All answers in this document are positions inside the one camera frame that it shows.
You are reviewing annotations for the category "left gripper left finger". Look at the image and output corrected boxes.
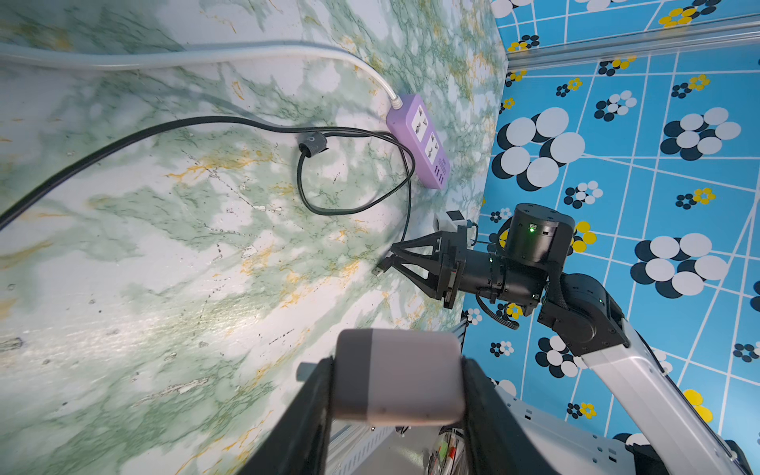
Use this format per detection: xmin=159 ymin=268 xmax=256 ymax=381
xmin=239 ymin=357 xmax=334 ymax=475

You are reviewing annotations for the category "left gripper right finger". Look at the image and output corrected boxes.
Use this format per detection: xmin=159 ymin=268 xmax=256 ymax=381
xmin=461 ymin=358 xmax=556 ymax=474

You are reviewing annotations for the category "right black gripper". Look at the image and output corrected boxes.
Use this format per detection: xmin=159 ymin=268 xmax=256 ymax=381
xmin=379 ymin=228 xmax=474 ymax=309

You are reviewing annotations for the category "black usb cable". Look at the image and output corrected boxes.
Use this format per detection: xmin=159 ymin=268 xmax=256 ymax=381
xmin=0 ymin=115 xmax=417 ymax=280

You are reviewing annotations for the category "pink usb charger cube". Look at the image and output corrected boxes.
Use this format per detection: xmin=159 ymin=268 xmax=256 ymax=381
xmin=331 ymin=329 xmax=465 ymax=427

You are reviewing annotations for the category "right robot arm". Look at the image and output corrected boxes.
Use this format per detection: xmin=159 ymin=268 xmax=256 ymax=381
xmin=375 ymin=204 xmax=751 ymax=474

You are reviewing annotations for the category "purple power strip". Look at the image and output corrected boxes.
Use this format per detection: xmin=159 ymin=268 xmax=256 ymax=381
xmin=386 ymin=95 xmax=451 ymax=190

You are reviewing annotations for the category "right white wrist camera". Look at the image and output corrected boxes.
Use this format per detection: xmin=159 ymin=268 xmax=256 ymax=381
xmin=433 ymin=210 xmax=477 ymax=233

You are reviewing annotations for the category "right corner aluminium post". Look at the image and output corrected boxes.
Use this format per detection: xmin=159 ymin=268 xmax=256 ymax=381
xmin=507 ymin=14 xmax=759 ymax=70

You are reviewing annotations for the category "white power strip cord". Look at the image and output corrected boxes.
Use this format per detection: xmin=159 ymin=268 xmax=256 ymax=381
xmin=0 ymin=40 xmax=405 ymax=111

